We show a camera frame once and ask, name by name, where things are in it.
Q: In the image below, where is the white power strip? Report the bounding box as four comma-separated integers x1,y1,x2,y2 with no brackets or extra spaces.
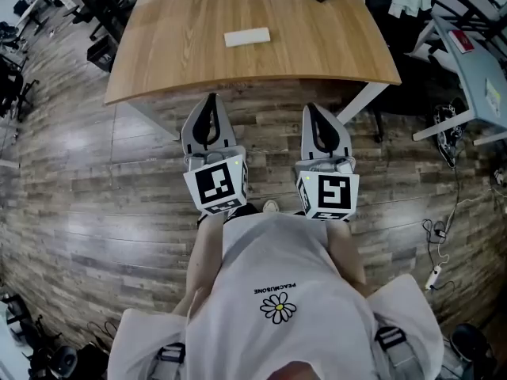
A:
424,264,444,291

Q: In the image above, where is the black office chair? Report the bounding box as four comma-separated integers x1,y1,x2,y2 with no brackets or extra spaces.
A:
0,55,41,123

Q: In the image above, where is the white glasses case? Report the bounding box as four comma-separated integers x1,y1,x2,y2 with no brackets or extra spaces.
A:
223,27,272,48

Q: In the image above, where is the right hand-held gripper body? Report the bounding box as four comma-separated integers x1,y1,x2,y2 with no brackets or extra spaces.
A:
294,156,361,222

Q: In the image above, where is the person's left forearm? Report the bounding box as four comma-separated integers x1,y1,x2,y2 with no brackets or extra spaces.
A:
172,211,226,317

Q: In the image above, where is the red book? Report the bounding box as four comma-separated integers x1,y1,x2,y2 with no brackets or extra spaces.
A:
448,29,476,55

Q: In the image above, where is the white table leg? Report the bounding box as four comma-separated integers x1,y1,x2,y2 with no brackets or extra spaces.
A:
335,81,391,127

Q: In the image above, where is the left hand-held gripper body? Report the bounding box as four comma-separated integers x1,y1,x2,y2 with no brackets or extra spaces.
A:
182,145,250,217

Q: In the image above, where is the black storage bin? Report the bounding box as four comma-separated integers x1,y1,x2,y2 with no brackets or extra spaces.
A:
86,33,120,73

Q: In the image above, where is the light grey side table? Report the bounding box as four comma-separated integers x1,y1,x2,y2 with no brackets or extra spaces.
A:
410,13,507,146

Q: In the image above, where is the white paper card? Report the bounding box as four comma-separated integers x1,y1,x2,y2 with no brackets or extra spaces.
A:
484,78,504,119

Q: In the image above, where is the black power cable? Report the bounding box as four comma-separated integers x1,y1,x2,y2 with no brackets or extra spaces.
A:
420,160,467,292

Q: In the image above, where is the black tripod equipment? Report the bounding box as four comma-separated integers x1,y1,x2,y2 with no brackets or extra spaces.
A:
0,291,114,380

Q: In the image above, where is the grey harness strap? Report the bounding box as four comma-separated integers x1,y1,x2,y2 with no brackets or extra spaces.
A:
373,325,422,380
149,341,187,380

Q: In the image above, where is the person's right forearm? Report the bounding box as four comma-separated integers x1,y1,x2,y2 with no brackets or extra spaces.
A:
326,218,374,297

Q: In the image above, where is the white flower print t-shirt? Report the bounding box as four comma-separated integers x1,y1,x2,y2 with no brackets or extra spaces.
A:
106,211,445,380

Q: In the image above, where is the black and white bag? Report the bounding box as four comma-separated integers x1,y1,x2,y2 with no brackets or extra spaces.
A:
433,97,471,169

